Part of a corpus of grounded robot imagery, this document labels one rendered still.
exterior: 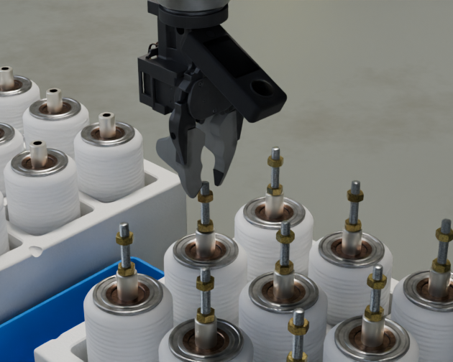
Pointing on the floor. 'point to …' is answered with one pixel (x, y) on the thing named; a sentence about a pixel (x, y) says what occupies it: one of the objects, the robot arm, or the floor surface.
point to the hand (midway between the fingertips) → (209, 182)
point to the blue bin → (49, 318)
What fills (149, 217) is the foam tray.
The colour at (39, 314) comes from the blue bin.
